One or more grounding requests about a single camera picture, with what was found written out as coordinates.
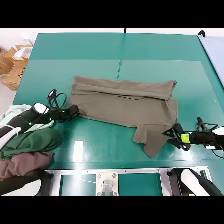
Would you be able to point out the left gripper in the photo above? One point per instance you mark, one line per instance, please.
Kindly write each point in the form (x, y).
(69, 112)

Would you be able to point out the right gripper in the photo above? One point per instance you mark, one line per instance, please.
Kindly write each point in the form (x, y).
(182, 137)

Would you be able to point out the taupe T-shirt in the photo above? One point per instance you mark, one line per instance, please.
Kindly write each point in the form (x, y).
(126, 103)

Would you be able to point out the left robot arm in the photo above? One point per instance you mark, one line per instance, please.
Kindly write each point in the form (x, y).
(20, 120)

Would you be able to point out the dark green garment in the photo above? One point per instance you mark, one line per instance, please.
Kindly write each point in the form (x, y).
(33, 141)

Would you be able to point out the brown cardboard box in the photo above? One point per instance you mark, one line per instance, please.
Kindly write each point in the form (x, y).
(15, 75)

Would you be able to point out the brown garment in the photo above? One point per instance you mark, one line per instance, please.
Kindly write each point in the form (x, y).
(23, 165)

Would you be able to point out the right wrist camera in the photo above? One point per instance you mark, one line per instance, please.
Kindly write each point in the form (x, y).
(200, 123)

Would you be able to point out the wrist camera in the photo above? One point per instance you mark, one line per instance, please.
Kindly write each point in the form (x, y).
(200, 123)
(52, 96)

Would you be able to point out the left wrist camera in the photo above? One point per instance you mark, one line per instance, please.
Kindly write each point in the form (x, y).
(52, 96)

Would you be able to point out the silver frame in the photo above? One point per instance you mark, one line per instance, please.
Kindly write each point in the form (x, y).
(106, 181)

